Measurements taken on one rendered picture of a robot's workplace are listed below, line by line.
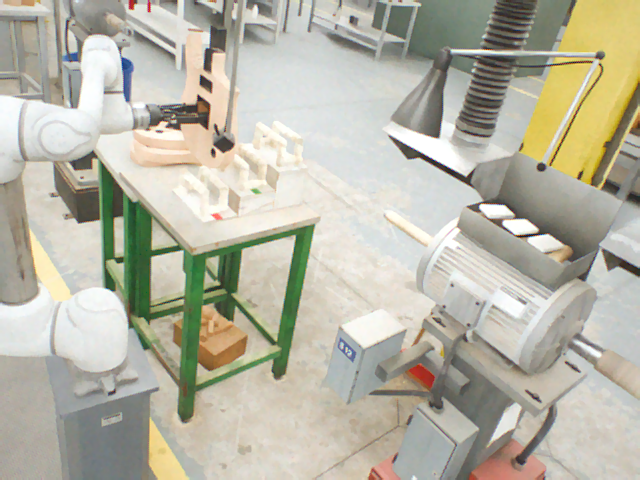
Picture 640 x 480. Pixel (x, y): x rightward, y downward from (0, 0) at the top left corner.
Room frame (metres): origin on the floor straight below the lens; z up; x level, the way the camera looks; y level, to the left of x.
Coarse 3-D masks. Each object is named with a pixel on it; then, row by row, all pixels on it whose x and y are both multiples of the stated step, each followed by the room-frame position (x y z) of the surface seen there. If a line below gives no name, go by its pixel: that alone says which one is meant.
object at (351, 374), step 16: (352, 320) 1.11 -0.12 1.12; (368, 320) 1.12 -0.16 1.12; (384, 320) 1.13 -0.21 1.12; (352, 336) 1.05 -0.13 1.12; (368, 336) 1.06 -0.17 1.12; (384, 336) 1.07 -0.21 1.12; (400, 336) 1.10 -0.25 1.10; (336, 352) 1.06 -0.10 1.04; (352, 352) 1.03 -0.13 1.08; (368, 352) 1.02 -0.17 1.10; (384, 352) 1.07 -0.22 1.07; (336, 368) 1.06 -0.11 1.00; (352, 368) 1.02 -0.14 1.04; (368, 368) 1.04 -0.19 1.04; (336, 384) 1.05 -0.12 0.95; (352, 384) 1.01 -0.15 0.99; (368, 384) 1.05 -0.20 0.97; (384, 384) 1.10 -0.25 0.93; (352, 400) 1.02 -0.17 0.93; (432, 400) 1.05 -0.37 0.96
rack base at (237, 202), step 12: (216, 168) 2.00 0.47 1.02; (228, 168) 2.03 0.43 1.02; (228, 180) 1.92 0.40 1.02; (252, 180) 1.97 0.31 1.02; (216, 192) 1.94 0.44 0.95; (240, 192) 1.85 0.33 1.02; (252, 192) 1.87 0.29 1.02; (264, 192) 1.89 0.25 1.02; (228, 204) 1.87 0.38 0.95; (240, 204) 1.82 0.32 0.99; (252, 204) 1.85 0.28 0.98; (264, 204) 1.89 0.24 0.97; (240, 216) 1.82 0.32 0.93
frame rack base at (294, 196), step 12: (252, 144) 2.14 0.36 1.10; (264, 156) 2.04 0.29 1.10; (288, 156) 2.09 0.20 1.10; (252, 168) 2.05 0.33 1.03; (276, 168) 1.95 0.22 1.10; (288, 168) 1.97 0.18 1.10; (300, 168) 2.00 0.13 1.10; (276, 180) 1.92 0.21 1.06; (288, 180) 1.96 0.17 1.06; (300, 180) 2.00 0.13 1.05; (276, 192) 1.93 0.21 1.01; (288, 192) 1.97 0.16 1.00; (300, 192) 2.01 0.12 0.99; (276, 204) 1.93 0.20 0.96; (288, 204) 1.97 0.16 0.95; (300, 204) 2.02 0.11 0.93
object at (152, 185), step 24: (144, 168) 2.05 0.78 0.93; (168, 168) 2.10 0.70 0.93; (192, 168) 2.15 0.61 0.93; (144, 192) 1.86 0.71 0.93; (168, 192) 1.90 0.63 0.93; (168, 216) 1.72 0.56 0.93; (192, 216) 1.75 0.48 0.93; (264, 216) 1.87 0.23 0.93; (288, 216) 1.90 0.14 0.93; (312, 216) 1.94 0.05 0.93; (192, 240) 1.60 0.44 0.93; (216, 240) 1.63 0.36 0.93; (240, 240) 1.69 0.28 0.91; (264, 240) 1.78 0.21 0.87; (216, 288) 2.29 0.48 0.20; (144, 336) 1.84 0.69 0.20; (168, 360) 1.71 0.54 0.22; (240, 360) 1.80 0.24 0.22; (264, 360) 1.86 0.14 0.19
